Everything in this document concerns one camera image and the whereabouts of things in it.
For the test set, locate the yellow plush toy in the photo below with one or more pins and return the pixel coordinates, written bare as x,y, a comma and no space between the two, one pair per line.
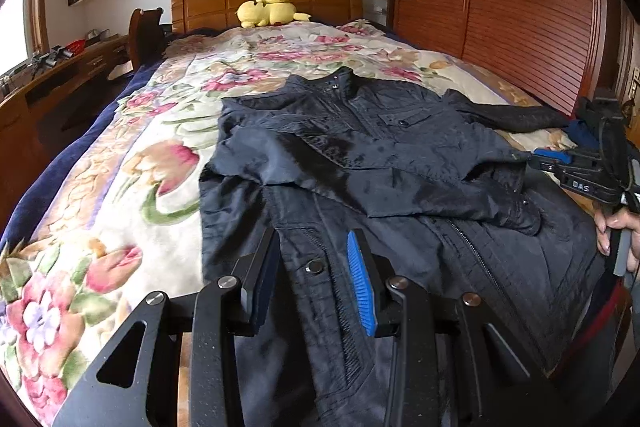
267,11

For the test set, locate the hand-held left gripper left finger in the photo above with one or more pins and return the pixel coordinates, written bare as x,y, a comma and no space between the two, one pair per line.
264,279

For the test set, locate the window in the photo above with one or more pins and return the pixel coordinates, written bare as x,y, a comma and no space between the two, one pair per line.
15,32

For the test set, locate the red object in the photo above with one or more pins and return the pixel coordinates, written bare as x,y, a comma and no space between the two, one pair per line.
76,45

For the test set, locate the floral fleece blanket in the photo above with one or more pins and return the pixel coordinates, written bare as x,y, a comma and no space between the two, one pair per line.
150,187

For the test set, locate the dark navy jacket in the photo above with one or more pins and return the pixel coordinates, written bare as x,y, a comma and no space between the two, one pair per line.
390,157

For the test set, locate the person's dark trousers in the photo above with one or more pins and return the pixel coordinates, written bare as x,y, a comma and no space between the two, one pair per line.
595,367

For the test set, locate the dark wooden chair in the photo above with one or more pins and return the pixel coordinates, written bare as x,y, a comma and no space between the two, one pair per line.
146,34

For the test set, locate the person's right hand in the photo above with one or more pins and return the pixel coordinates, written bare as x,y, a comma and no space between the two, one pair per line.
632,239

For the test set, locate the wooden desk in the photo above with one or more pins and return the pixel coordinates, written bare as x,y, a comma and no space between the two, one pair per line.
45,102

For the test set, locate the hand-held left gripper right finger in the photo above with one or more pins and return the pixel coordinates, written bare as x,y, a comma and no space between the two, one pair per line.
360,279

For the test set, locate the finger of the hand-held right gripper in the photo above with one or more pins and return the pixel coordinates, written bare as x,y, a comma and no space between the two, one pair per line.
545,166
550,154

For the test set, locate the blue cloth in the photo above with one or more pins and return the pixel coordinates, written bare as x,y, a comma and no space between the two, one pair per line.
582,133

